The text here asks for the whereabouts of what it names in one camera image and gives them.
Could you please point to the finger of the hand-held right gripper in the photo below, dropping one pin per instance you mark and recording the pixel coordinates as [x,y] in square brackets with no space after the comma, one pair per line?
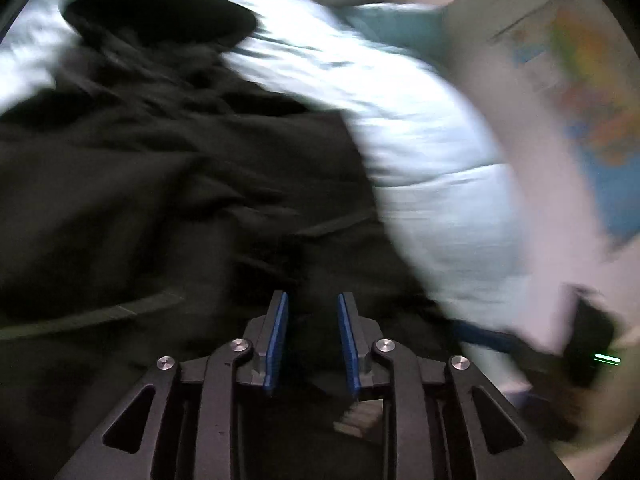
[485,336]

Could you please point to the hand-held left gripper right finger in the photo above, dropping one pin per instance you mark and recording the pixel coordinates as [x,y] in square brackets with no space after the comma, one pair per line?
[348,345]

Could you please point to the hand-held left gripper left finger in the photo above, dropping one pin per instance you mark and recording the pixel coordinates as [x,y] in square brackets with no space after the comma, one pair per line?
[276,340]

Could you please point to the black jacket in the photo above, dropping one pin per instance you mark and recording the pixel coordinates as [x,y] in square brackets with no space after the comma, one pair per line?
[150,185]

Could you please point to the light blue comforter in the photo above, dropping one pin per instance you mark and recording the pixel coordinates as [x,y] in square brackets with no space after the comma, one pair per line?
[400,135]

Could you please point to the teal pillow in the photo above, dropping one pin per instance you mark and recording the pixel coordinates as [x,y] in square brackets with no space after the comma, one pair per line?
[400,25]

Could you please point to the colourful wall map poster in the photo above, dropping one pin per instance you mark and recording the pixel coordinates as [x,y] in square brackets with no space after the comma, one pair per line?
[590,85]

